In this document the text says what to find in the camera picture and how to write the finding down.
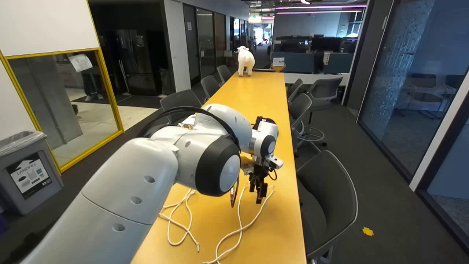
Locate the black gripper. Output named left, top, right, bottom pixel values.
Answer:
left=249, top=164, right=269, bottom=204

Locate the long white rope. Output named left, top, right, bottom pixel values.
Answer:
left=200, top=175, right=275, bottom=264

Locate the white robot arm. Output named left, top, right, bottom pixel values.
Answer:
left=20, top=103, right=281, bottom=264

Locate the black cloth bundle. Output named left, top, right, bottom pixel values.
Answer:
left=252, top=116, right=277, bottom=129

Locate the grey office chair near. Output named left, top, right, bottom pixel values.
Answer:
left=297, top=150, right=359, bottom=264

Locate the grey office chair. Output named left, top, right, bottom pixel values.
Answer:
left=297, top=150, right=359, bottom=264
left=307, top=78, right=341, bottom=106
left=288, top=94, right=325, bottom=144

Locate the grey office chair middle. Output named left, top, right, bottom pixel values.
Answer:
left=288, top=94, right=325, bottom=144

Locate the grey office chair far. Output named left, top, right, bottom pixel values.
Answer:
left=307, top=78, right=341, bottom=106

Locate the white plush toy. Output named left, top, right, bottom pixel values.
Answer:
left=237, top=46, right=255, bottom=76

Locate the yellow framed mirror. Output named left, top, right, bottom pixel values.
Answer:
left=2, top=49, right=123, bottom=172

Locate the grey box with label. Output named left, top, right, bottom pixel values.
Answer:
left=0, top=131, right=63, bottom=216

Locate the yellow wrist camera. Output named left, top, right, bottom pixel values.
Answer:
left=240, top=154, right=256, bottom=175

